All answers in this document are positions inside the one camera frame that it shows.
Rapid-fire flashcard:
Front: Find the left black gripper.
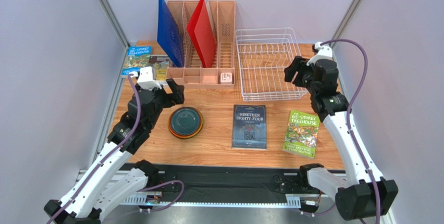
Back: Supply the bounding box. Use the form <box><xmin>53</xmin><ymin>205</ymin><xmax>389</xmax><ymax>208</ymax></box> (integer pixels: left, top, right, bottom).
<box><xmin>145</xmin><ymin>78</ymin><xmax>184</xmax><ymax>130</ymax></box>

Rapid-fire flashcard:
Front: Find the orange plate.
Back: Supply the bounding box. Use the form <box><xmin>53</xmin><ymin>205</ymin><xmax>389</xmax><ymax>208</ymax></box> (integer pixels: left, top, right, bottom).
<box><xmin>168</xmin><ymin>110</ymin><xmax>204</xmax><ymax>139</ymax></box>

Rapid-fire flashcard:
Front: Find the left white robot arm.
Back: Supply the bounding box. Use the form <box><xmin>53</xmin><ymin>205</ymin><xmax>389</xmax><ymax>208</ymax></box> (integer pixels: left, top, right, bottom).
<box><xmin>44</xmin><ymin>79</ymin><xmax>184</xmax><ymax>223</ymax></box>

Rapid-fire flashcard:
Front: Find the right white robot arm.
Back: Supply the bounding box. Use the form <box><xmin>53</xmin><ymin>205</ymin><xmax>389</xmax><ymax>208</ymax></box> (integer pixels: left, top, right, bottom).
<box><xmin>284</xmin><ymin>56</ymin><xmax>399</xmax><ymax>223</ymax></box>

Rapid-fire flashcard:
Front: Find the pink plastic file organizer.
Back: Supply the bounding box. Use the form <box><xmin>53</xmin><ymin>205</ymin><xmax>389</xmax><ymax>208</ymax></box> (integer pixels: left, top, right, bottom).
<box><xmin>166</xmin><ymin>0</ymin><xmax>236</xmax><ymax>90</ymax></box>

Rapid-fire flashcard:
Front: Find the illustrated garden cover book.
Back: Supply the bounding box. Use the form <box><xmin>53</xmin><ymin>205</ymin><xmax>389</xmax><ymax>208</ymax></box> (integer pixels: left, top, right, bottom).
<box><xmin>149</xmin><ymin>55</ymin><xmax>169</xmax><ymax>83</ymax></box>

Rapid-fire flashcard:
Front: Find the blue Treehouse book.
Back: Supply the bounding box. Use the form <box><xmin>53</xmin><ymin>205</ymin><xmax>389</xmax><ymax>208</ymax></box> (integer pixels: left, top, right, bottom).
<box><xmin>120</xmin><ymin>46</ymin><xmax>152</xmax><ymax>78</ymax></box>

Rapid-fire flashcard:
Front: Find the blue plastic folder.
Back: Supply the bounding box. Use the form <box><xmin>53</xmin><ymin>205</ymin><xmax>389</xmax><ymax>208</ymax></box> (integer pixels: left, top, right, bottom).
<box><xmin>157</xmin><ymin>0</ymin><xmax>184</xmax><ymax>68</ymax></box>

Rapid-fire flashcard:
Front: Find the green 65-Storey Treehouse book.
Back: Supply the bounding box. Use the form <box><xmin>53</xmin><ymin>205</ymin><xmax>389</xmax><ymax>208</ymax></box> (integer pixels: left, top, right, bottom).
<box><xmin>282</xmin><ymin>110</ymin><xmax>320</xmax><ymax>159</ymax></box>

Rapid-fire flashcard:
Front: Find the red plastic folder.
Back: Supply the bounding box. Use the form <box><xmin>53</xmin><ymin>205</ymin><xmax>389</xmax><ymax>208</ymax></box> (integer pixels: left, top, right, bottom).
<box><xmin>186</xmin><ymin>0</ymin><xmax>217</xmax><ymax>68</ymax></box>

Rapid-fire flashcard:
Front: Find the Nineteen Eighty-Four book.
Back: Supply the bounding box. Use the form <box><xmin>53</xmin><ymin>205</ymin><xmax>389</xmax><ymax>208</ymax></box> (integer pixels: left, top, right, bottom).
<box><xmin>231</xmin><ymin>105</ymin><xmax>267</xmax><ymax>150</ymax></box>

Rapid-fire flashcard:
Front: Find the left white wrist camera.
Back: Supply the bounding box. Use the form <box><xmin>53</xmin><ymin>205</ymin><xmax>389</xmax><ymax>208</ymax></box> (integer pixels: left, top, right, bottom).
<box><xmin>129</xmin><ymin>67</ymin><xmax>162</xmax><ymax>91</ymax></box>

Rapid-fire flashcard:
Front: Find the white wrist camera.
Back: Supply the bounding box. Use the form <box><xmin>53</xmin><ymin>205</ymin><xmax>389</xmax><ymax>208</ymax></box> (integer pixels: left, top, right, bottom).
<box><xmin>129</xmin><ymin>67</ymin><xmax>162</xmax><ymax>91</ymax></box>
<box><xmin>306</xmin><ymin>42</ymin><xmax>333</xmax><ymax>66</ymax></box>

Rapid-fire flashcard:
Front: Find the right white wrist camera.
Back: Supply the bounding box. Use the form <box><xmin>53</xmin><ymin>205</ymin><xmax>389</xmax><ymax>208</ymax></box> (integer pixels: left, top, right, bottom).
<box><xmin>306</xmin><ymin>42</ymin><xmax>333</xmax><ymax>66</ymax></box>

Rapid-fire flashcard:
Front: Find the white wire dish rack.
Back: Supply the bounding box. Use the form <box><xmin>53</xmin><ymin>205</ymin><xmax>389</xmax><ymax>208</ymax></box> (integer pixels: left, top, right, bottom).
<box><xmin>235</xmin><ymin>27</ymin><xmax>307</xmax><ymax>102</ymax></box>

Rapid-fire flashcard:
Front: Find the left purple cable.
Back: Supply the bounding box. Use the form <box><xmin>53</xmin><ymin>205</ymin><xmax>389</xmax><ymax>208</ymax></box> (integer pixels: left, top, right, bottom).
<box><xmin>45</xmin><ymin>72</ymin><xmax>187</xmax><ymax>224</ymax></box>

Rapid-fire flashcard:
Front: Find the purple cable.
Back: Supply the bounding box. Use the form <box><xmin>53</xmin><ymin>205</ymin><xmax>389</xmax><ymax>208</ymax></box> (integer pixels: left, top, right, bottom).
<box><xmin>45</xmin><ymin>72</ymin><xmax>187</xmax><ymax>224</ymax></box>
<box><xmin>300</xmin><ymin>39</ymin><xmax>382</xmax><ymax>224</ymax></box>

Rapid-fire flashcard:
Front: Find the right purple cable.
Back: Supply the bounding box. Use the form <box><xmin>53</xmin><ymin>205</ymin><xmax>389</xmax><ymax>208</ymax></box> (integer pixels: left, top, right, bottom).
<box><xmin>300</xmin><ymin>39</ymin><xmax>382</xmax><ymax>224</ymax></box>

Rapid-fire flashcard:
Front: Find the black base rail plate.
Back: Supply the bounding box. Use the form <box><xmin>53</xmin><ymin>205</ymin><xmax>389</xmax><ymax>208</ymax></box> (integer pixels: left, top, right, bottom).
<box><xmin>148</xmin><ymin>165</ymin><xmax>319</xmax><ymax>204</ymax></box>

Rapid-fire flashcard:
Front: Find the aluminium frame rail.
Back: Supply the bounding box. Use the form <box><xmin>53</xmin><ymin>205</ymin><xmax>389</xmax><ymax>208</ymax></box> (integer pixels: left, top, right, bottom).
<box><xmin>62</xmin><ymin>169</ymin><xmax>396</xmax><ymax>224</ymax></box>

